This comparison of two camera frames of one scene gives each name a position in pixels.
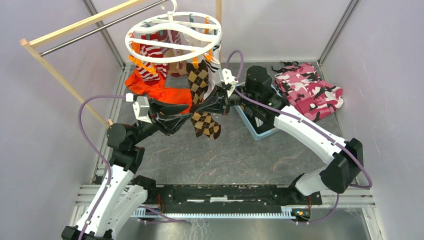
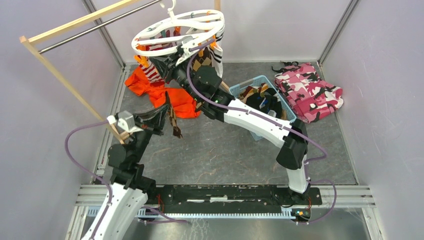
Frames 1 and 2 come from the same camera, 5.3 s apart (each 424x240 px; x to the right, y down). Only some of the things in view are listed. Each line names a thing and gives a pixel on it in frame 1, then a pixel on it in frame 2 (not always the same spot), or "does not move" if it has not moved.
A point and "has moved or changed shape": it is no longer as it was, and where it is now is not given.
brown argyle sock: [203, 123] has moved or changed shape
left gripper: [170, 123] → [153, 121]
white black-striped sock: [214, 64] has moved or changed shape
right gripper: [219, 102] → [168, 63]
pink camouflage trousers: [299, 83] does not move
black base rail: [192, 196] does not move
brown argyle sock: [198, 81] has moved or changed shape
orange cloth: [158, 91] does not move
